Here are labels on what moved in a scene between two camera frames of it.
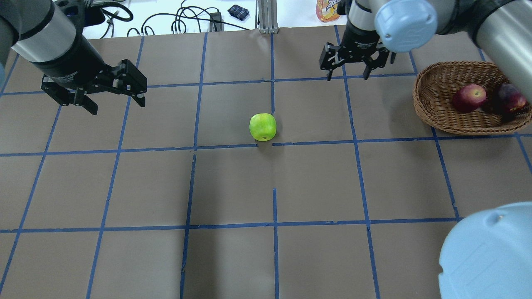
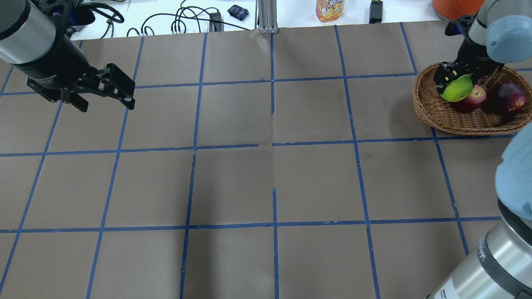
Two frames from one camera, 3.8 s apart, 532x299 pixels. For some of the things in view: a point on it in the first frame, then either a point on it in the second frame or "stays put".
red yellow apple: (469, 98) stays put
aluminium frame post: (268, 16) stays put
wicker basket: (435, 85) stays put
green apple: (262, 126) → (459, 89)
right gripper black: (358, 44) → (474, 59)
